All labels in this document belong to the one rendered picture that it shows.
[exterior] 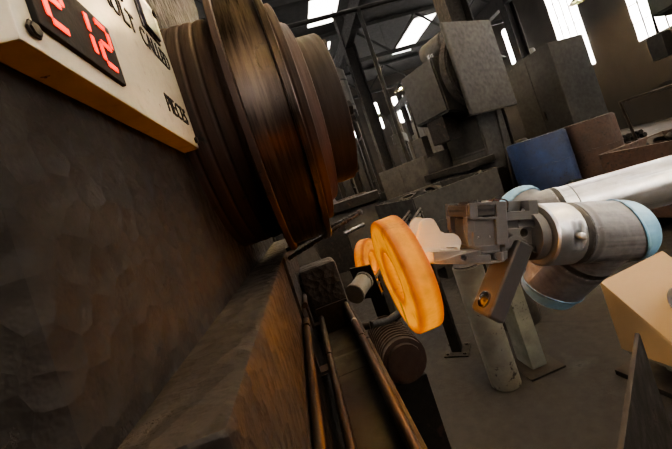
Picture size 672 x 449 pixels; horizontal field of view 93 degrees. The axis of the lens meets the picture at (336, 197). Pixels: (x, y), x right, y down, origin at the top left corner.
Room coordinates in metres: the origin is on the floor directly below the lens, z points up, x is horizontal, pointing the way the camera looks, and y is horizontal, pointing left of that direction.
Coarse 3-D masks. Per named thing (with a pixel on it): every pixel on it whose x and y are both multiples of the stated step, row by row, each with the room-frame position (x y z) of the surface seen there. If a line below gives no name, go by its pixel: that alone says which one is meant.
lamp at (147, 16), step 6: (138, 0) 0.33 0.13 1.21; (138, 6) 0.33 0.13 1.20; (144, 6) 0.34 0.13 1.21; (144, 12) 0.34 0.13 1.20; (150, 12) 0.36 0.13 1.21; (144, 18) 0.33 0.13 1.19; (150, 18) 0.35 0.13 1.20; (150, 24) 0.34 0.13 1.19; (150, 30) 0.34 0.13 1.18; (156, 30) 0.36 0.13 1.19; (156, 36) 0.36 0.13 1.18
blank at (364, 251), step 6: (360, 240) 1.08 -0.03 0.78; (366, 240) 1.07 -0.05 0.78; (360, 246) 1.04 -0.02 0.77; (366, 246) 1.06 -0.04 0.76; (372, 246) 1.10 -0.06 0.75; (354, 252) 1.04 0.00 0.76; (360, 252) 1.03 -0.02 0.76; (366, 252) 1.04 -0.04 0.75; (372, 252) 1.10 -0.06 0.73; (354, 258) 1.03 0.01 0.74; (360, 258) 1.02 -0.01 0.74; (366, 258) 1.03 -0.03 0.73; (372, 258) 1.11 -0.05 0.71; (360, 264) 1.01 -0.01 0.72; (366, 264) 1.02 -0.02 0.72; (372, 264) 1.11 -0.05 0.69
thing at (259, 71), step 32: (224, 0) 0.45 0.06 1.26; (256, 0) 0.42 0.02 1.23; (224, 32) 0.41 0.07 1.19; (256, 32) 0.41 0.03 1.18; (256, 64) 0.40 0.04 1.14; (256, 96) 0.40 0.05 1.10; (288, 96) 0.39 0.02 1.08; (256, 128) 0.40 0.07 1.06; (288, 128) 0.41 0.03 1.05; (288, 160) 0.42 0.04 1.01; (288, 192) 0.44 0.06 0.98; (320, 192) 0.45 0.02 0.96; (288, 224) 0.49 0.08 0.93; (320, 224) 0.52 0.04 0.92
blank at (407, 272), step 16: (384, 224) 0.41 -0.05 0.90; (400, 224) 0.40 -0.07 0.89; (384, 240) 0.41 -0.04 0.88; (400, 240) 0.38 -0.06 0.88; (416, 240) 0.38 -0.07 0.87; (384, 256) 0.46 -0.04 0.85; (400, 256) 0.37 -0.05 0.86; (416, 256) 0.37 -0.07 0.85; (384, 272) 0.49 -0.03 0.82; (400, 272) 0.38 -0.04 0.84; (416, 272) 0.37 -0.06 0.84; (432, 272) 0.37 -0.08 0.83; (400, 288) 0.46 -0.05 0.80; (416, 288) 0.36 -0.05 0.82; (432, 288) 0.36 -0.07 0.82; (400, 304) 0.45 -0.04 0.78; (416, 304) 0.37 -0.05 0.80; (432, 304) 0.37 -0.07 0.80; (416, 320) 0.39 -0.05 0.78; (432, 320) 0.38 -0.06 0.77
